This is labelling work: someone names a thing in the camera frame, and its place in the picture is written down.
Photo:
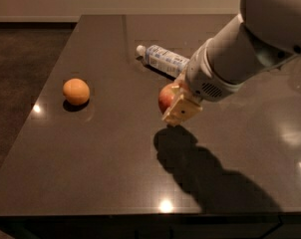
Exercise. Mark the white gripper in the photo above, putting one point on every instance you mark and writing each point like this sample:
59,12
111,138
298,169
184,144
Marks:
203,78

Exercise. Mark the red yellow apple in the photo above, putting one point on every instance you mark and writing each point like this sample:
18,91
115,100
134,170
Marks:
166,96

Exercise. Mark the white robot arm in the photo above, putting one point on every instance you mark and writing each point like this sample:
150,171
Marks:
265,35

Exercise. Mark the clear plastic water bottle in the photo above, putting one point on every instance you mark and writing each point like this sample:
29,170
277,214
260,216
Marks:
162,59

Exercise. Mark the orange fruit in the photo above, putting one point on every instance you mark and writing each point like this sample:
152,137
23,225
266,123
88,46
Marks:
76,92

